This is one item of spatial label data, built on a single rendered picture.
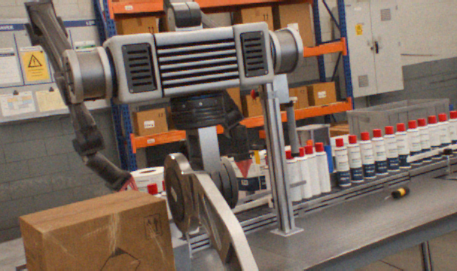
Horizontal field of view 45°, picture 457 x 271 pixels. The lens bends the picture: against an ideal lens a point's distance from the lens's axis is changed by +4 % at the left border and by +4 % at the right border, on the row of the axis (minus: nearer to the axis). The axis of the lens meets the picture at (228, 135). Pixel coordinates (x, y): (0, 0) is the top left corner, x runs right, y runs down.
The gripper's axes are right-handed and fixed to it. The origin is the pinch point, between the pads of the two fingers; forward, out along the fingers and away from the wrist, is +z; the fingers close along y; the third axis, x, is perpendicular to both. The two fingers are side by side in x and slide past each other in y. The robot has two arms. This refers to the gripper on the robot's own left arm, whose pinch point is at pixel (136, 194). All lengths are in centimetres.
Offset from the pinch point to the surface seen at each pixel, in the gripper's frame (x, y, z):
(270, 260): -5.5, -30.0, 36.6
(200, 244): -0.3, -3.0, 28.3
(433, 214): -54, -38, 78
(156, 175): -22, 54, 22
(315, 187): -48, 2, 61
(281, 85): -59, -15, 13
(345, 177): -61, 2, 70
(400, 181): -78, -1, 95
